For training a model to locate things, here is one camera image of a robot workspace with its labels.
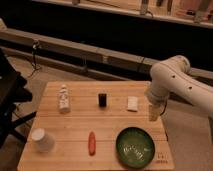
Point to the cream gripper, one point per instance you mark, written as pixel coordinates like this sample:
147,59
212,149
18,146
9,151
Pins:
154,112

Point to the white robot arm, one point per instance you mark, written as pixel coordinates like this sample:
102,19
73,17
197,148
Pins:
171,75

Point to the white eraser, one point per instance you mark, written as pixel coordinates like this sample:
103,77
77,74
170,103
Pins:
132,104

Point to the small black cup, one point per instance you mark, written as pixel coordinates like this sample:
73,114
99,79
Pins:
102,99

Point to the green ribbed plate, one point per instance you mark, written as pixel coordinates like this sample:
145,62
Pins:
135,148

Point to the white tube bottle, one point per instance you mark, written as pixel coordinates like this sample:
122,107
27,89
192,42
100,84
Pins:
64,99

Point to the black chair stand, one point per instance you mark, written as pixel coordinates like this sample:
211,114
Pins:
12,90

